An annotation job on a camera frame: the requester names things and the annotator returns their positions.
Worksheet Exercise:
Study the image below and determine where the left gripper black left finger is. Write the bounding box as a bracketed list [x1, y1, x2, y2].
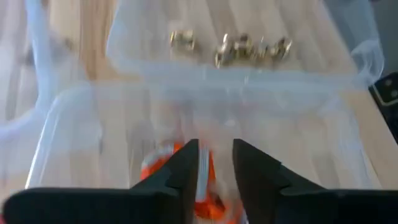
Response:
[2, 138, 200, 224]

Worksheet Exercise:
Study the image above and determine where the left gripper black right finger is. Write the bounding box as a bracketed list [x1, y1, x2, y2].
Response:
[232, 138, 398, 224]

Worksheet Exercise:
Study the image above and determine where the clear plastic bin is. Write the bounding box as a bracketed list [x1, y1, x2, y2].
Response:
[105, 0, 385, 91]
[24, 70, 383, 224]

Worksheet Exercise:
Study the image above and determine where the orange candy wrapper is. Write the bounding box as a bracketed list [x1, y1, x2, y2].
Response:
[139, 142, 249, 224]

